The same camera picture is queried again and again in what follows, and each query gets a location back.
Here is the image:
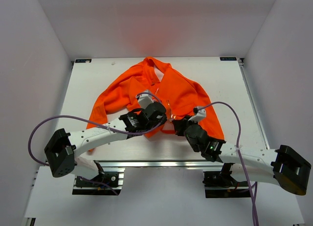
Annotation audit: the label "orange jacket with pink lining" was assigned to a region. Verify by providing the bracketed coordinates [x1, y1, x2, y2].
[89, 57, 211, 124]

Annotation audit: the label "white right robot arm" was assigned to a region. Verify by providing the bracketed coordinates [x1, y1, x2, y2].
[173, 115, 312, 196]

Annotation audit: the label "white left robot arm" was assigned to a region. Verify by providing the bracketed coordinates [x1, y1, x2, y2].
[44, 102, 167, 186]

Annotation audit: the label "right blue table label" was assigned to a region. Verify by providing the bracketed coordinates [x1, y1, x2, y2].
[220, 57, 237, 61]

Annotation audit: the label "blue table label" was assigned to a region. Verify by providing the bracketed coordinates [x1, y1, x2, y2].
[220, 57, 237, 61]
[75, 59, 92, 64]

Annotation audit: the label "left blue table label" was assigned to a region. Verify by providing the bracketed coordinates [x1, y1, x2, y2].
[75, 59, 92, 64]

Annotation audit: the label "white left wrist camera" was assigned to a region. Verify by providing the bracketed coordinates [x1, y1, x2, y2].
[136, 90, 154, 109]

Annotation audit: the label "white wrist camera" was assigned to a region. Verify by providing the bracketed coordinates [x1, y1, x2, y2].
[136, 90, 154, 109]
[188, 106, 206, 123]

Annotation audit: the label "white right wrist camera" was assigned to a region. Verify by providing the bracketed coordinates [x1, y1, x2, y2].
[188, 106, 206, 123]

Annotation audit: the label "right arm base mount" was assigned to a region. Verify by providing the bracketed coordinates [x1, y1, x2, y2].
[200, 163, 250, 199]

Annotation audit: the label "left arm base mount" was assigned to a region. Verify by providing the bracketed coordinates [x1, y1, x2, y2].
[71, 162, 125, 196]

